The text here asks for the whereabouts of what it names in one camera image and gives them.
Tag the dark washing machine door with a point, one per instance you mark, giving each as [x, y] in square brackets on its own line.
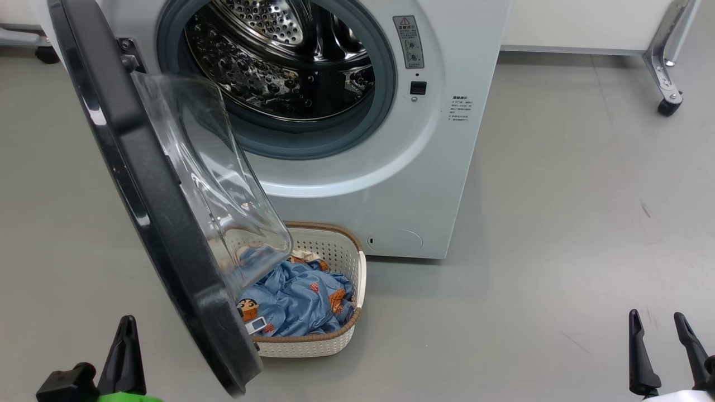
[162, 223]

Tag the grey warning sticker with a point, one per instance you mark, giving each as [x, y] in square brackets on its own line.
[409, 42]

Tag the blue cartoon-print garment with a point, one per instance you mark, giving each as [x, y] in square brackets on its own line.
[301, 296]

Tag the cream perforated laundry basket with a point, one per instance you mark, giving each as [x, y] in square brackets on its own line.
[335, 251]

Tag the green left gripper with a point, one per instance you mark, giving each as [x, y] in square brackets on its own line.
[131, 398]

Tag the black caster wheel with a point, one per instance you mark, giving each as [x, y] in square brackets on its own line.
[47, 54]

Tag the white front-load washing machine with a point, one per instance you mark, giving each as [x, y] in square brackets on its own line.
[424, 167]

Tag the white table with caster leg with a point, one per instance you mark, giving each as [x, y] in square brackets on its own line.
[581, 25]

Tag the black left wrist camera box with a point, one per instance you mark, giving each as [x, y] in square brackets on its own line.
[64, 385]

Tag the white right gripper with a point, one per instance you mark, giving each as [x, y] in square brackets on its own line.
[687, 397]

